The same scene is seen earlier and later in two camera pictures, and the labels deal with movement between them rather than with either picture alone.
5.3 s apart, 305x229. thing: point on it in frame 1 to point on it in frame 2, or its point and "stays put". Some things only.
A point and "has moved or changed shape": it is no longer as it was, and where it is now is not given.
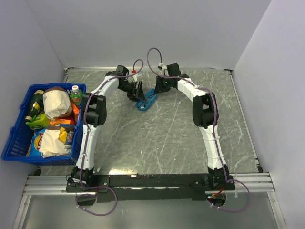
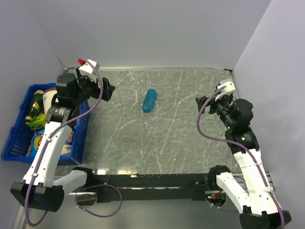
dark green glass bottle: (37, 106) stays put
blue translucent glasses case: (150, 98) has moved or changed shape
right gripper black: (158, 88) to (213, 104)
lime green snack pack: (39, 121) stays put
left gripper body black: (130, 88) to (87, 88)
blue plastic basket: (16, 144) stays put
